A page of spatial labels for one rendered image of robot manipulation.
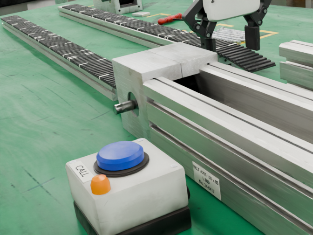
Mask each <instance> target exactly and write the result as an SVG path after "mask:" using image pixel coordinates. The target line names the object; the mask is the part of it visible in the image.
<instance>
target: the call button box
mask: <svg viewBox="0 0 313 235"><path fill-rule="evenodd" d="M132 142H135V143H138V144H139V145H141V146H142V147H143V151H144V159H143V160H142V162H140V163H139V164H138V165H136V166H134V167H131V168H128V169H124V170H118V171H109V170H104V169H102V168H100V167H99V166H98V164H97V159H96V155H97V153H94V154H91V155H88V156H85V157H82V158H79V159H75V160H72V161H70V162H68V163H66V172H67V176H68V181H69V186H70V190H71V194H72V197H73V199H74V208H75V214H76V217H77V219H78V221H79V222H80V224H81V225H82V226H83V228H84V229H85V231H86V232H87V234H88V235H175V234H178V233H180V232H182V231H185V230H187V229H189V228H191V226H192V224H191V214H190V209H189V207H188V206H187V205H188V203H189V202H188V200H189V199H190V191H189V188H188V186H187V185H186V179H185V171H184V168H183V166H182V165H180V164H179V163H177V162H176V161H175V160H174V159H172V158H171V157H169V156H168V155H167V154H165V153H164V152H163V151H161V150H160V149H158V148H157V147H156V146H154V145H153V144H152V143H151V142H149V141H148V140H146V139H145V138H139V139H137V140H134V141H132ZM99 174H103V175H105V176H106V177H107V178H108V179H109V181H110V186H111V190H110V191H109V192H108V193H106V194H102V195H95V194H92V191H91V187H90V183H91V180H92V178H93V177H94V176H96V175H99Z"/></svg>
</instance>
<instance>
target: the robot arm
mask: <svg viewBox="0 0 313 235"><path fill-rule="evenodd" d="M271 1H272V0H193V3H192V4H191V5H190V6H189V8H188V9H187V10H186V11H185V12H184V13H183V15H182V19H183V21H184V22H185V23H186V24H187V25H188V26H189V28H190V30H192V31H193V32H194V33H196V34H197V36H198V37H200V40H201V48H202V49H206V50H209V51H212V52H215V53H216V52H217V51H216V40H215V38H212V34H213V31H214V29H215V26H216V24H217V22H218V21H224V20H228V19H232V18H236V17H240V16H243V17H244V19H245V20H246V22H247V23H248V25H245V46H246V47H247V48H248V49H251V50H255V51H258V50H260V32H259V26H261V25H262V23H263V21H262V20H263V18H264V17H265V15H266V13H267V8H268V7H269V5H270V3H271ZM195 17H196V18H197V19H201V22H200V24H199V23H197V21H196V20H195Z"/></svg>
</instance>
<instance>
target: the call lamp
mask: <svg viewBox="0 0 313 235"><path fill-rule="evenodd" d="M90 187H91V191H92V194H95V195H102V194H106V193H108V192H109V191H110V190H111V186H110V181H109V179H108V178H107V177H106V176H105V175H103V174H99V175H96V176H94V177H93V178H92V180H91V183H90Z"/></svg>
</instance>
